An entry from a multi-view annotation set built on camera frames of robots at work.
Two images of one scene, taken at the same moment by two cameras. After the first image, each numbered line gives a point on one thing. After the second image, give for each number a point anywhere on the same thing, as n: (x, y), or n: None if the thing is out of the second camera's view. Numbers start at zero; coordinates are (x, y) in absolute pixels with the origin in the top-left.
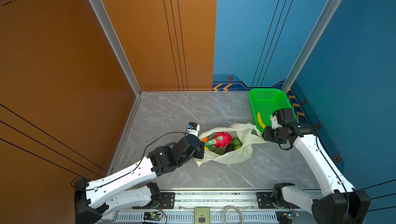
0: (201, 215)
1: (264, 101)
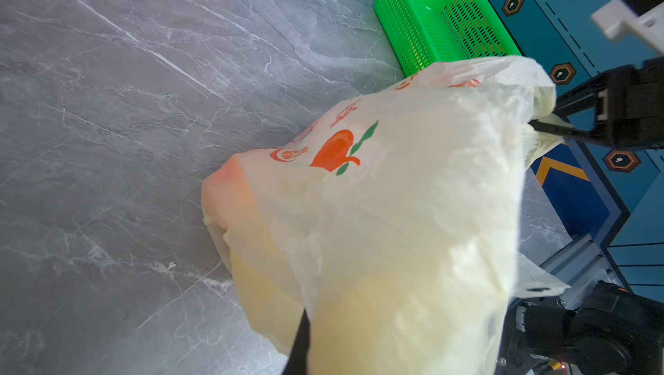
0: None
1: (434, 11)
